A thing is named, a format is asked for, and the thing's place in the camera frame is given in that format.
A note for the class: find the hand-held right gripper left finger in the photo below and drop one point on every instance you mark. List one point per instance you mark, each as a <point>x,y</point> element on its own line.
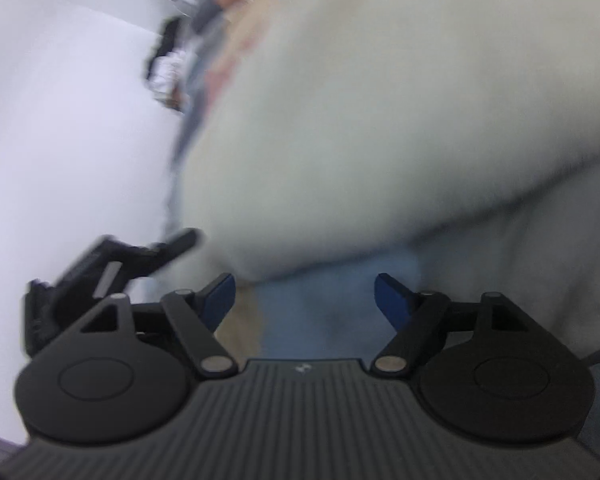
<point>221,300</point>

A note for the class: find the patchwork blanket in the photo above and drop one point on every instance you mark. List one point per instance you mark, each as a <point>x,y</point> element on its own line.
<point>330,310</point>

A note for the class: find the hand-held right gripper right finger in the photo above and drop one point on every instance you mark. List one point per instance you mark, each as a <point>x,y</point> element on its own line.
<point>391,300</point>

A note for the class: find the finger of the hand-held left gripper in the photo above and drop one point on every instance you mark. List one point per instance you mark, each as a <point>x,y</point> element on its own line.
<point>177,247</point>

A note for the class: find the cream striped fuzzy sweater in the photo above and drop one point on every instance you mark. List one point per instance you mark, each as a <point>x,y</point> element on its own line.
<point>380,110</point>

